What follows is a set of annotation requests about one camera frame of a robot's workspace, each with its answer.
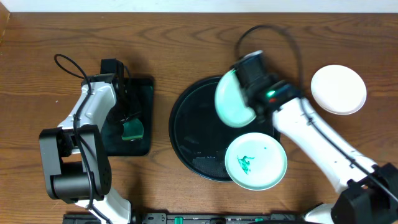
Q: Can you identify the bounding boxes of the yellow green-stained sponge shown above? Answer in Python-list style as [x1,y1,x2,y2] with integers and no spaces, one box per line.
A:
[122,118,144,141]

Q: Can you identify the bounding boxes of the mint plate with green stain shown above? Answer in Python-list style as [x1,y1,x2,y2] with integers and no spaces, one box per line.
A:
[224,133,287,191]

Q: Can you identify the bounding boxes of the white plate with green stain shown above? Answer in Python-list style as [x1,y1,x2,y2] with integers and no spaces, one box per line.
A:
[310,65,367,115]

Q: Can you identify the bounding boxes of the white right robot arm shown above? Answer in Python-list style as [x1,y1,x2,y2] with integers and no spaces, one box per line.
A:
[246,81,397,223]

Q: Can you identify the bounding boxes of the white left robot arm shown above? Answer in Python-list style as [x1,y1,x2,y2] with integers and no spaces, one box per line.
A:
[39,78,134,223]

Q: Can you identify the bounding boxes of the black rectangular tray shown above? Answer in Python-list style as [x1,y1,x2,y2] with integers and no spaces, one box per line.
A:
[101,77,154,156]

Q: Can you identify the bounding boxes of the black round tray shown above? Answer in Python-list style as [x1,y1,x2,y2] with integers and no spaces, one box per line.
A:
[169,77,280,182]

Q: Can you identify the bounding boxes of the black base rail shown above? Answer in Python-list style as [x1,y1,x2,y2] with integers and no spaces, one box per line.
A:
[62,213,305,224]

